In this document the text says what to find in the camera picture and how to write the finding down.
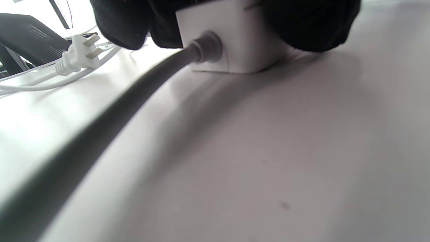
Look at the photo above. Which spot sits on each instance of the black plastic-back chair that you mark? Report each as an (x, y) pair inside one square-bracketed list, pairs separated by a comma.
[(20, 30)]

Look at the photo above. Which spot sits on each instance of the white power strip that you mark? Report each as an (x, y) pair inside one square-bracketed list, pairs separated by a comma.
[(248, 43)]

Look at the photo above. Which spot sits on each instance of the person's left hand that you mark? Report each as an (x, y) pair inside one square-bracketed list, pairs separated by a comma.
[(312, 23)]

